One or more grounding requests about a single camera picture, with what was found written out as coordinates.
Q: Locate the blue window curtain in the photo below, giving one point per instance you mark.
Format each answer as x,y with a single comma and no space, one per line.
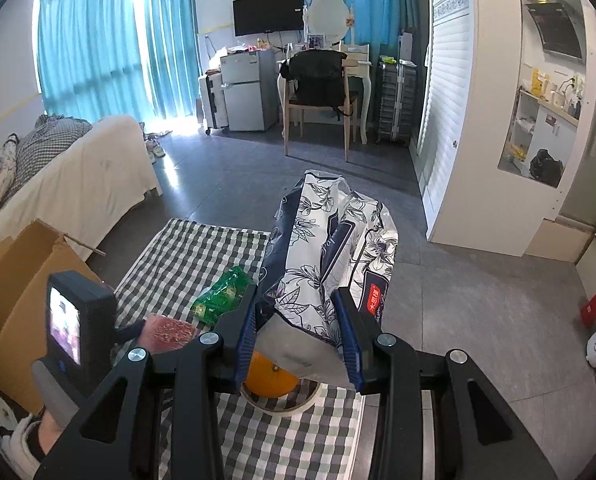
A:
97,58

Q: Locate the white vanity desk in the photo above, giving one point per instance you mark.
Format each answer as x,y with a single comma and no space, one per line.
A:
362,71

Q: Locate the white mini fridge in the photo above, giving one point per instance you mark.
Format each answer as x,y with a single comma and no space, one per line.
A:
249,83

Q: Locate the white sliding wardrobe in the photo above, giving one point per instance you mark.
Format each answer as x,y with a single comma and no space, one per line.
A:
449,63

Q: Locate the white small cabinet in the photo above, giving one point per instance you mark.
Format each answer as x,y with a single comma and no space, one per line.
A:
214,111

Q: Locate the black television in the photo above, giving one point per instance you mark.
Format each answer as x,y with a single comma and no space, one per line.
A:
262,16

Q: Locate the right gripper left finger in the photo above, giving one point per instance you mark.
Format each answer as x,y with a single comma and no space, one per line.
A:
115,433

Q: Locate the orange fruit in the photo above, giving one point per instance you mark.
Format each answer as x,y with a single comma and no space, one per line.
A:
267,379

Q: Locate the green foil packet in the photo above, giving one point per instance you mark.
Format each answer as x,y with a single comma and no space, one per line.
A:
222,296

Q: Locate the wooden chair with black bag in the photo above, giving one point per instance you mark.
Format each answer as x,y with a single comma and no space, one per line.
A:
317,79

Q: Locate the red snack packet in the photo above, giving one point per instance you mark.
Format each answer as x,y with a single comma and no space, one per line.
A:
161,334

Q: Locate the brown cardboard box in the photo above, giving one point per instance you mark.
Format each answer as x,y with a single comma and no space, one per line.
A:
25,264

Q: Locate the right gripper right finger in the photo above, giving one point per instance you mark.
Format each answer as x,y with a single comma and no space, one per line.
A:
476,433

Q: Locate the striped grey pillow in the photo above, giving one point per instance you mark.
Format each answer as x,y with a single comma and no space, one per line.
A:
52,135

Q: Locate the white covered sofa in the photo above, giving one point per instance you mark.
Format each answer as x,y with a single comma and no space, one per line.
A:
86,190

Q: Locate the round white mirror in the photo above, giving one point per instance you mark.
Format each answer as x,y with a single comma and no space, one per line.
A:
329,19

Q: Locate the black suitcase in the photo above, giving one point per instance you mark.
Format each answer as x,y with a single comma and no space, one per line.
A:
397,91

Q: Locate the floral tissue pack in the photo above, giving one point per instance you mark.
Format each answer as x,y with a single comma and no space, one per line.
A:
325,236

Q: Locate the black range hood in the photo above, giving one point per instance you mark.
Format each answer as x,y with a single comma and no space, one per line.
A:
560,25

